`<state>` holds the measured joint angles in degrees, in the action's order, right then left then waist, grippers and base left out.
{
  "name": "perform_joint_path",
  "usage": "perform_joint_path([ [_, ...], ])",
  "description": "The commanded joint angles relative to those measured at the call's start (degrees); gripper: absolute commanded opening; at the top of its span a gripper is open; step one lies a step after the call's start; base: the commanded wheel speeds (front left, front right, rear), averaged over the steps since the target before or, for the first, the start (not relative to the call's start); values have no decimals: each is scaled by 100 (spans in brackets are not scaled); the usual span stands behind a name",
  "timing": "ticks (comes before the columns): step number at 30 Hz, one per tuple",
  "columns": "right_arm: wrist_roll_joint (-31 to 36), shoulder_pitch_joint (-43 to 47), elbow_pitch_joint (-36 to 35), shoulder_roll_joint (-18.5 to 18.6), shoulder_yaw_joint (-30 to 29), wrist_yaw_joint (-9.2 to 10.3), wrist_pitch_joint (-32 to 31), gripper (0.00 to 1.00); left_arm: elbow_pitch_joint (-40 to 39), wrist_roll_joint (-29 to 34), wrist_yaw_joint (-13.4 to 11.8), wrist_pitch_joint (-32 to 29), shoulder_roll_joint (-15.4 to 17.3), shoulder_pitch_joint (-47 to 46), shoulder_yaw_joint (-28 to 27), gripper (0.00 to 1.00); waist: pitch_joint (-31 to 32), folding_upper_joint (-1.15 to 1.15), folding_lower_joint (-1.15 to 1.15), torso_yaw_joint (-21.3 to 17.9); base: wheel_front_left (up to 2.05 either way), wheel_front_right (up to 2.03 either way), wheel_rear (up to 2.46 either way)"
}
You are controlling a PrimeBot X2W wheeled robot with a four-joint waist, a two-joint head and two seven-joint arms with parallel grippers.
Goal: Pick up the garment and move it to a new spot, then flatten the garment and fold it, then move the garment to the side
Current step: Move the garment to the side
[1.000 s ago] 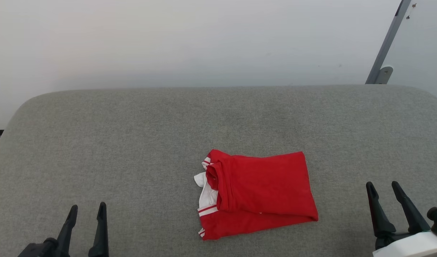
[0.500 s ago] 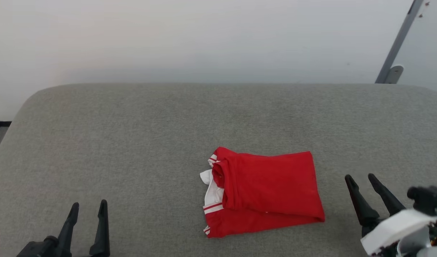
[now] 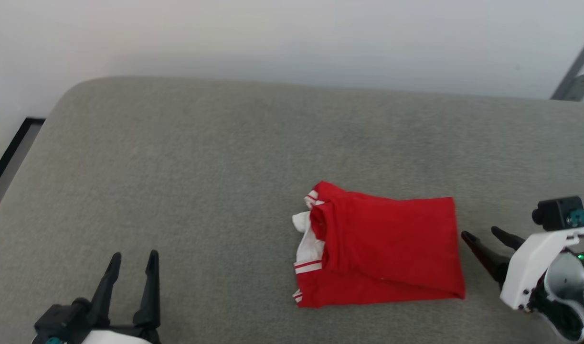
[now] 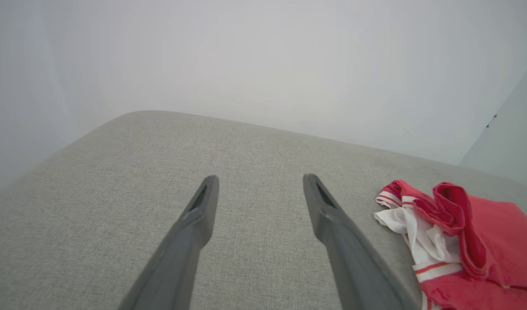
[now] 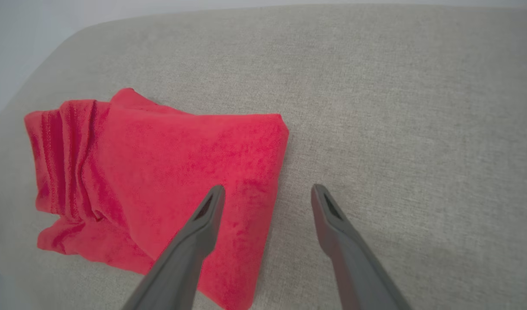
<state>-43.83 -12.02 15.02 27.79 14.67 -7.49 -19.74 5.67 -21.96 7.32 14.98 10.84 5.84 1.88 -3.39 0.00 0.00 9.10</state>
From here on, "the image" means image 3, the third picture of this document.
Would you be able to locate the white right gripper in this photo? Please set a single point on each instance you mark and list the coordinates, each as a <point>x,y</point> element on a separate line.
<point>530,267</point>

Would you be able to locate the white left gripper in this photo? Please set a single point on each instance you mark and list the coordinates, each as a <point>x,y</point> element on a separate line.
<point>124,336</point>

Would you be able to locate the red and white basketball jersey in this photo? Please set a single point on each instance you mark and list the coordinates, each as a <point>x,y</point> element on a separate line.
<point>387,248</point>

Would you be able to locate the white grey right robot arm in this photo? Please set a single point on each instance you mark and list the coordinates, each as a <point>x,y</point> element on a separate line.
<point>566,291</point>

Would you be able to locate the black floor trim strip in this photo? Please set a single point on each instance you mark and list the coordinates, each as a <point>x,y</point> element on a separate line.
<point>12,150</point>

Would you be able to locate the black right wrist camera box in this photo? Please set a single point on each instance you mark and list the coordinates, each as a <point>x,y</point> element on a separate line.
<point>557,212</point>

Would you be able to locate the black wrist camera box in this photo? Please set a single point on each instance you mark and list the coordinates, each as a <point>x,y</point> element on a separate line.
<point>557,212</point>
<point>60,320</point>

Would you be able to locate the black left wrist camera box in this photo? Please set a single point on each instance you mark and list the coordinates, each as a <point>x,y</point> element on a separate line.
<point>60,320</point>

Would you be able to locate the grey metal pole bracket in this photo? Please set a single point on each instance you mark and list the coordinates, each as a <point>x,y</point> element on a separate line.
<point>578,88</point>

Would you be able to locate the grey metal frame pole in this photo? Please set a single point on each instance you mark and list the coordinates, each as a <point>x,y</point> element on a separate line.
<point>576,64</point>

